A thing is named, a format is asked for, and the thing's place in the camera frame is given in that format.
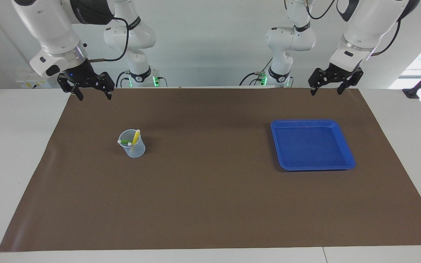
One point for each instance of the white wall socket box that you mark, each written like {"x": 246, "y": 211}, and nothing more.
{"x": 27, "y": 84}

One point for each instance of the blue plastic tray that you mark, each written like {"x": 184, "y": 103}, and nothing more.
{"x": 313, "y": 146}

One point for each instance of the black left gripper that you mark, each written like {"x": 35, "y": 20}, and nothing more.
{"x": 338, "y": 73}

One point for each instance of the green marker pen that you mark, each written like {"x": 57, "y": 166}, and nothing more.
{"x": 125, "y": 141}

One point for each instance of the yellow marker pen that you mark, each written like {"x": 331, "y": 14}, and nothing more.
{"x": 136, "y": 137}

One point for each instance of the brown table mat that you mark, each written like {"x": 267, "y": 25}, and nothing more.
{"x": 210, "y": 204}

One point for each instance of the translucent plastic cup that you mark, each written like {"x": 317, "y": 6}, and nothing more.
{"x": 137, "y": 151}

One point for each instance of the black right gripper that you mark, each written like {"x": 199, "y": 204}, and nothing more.
{"x": 79, "y": 75}

